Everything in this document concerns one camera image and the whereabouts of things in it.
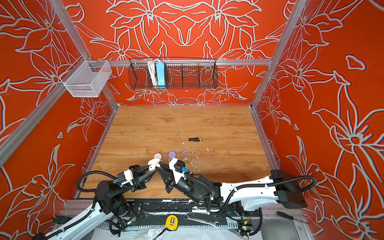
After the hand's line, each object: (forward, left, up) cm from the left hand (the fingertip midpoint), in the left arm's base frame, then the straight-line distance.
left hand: (153, 167), depth 60 cm
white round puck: (+17, +7, -25) cm, 31 cm away
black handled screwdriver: (-11, -64, -26) cm, 70 cm away
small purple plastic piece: (+21, -11, -26) cm, 35 cm away
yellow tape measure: (-16, -7, -25) cm, 31 cm away
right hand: (-2, -2, +4) cm, 5 cm away
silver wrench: (-13, -14, -27) cm, 33 cm away
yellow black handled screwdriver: (+30, -13, -25) cm, 41 cm away
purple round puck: (+19, -2, -27) cm, 33 cm away
